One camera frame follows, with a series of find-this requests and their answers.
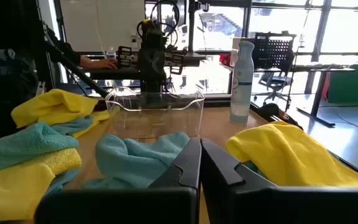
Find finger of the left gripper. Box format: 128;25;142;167
165;47;188;75
116;45;142;68

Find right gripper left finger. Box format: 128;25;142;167
34;138;203;224

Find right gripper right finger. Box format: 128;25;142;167
201;138;358;224

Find yellow microfiber towel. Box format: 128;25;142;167
226;120;358;188
0;147;83;222
10;88;111;139

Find light blue microfiber towel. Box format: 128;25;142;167
0;121;81;195
83;131;191;190
50;115;94;136

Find dark desk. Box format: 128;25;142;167
84;52;207;81

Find black pole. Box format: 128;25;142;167
187;0;200;54

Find person's hand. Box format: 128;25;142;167
80;57;119;71

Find red box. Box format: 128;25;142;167
218;52;232;67

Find clear plastic basket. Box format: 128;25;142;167
104;86;206;140

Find person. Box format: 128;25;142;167
40;26;83;68

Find pale blue spray bottle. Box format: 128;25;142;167
229;40;255;125

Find black mesh panel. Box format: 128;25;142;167
252;30;297;72

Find black office chair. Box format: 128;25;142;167
252;70;294;106

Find black table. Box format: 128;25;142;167
293;63;357;128

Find green cabinet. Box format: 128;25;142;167
327;63;358;105

